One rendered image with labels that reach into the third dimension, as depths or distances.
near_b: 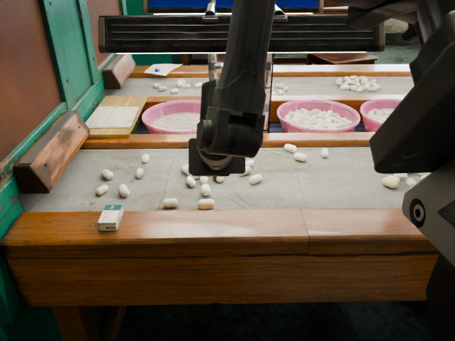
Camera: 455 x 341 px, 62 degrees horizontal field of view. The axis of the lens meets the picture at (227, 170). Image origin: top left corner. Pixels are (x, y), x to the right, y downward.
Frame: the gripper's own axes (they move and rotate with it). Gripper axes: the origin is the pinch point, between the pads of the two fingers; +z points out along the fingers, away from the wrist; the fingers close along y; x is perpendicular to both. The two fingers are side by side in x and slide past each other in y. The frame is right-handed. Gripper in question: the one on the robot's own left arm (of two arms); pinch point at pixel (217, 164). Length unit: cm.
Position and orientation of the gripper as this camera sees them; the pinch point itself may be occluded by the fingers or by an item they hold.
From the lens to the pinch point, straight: 77.0
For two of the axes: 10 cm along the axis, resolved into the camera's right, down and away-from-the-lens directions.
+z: -0.1, 1.5, 9.9
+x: 0.1, 9.9, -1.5
